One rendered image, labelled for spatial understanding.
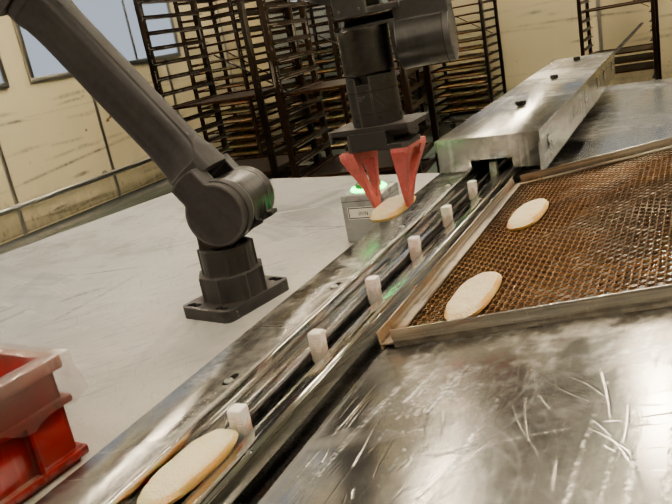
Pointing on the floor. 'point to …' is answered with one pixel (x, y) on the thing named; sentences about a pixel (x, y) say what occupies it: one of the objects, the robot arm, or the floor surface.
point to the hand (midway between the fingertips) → (392, 200)
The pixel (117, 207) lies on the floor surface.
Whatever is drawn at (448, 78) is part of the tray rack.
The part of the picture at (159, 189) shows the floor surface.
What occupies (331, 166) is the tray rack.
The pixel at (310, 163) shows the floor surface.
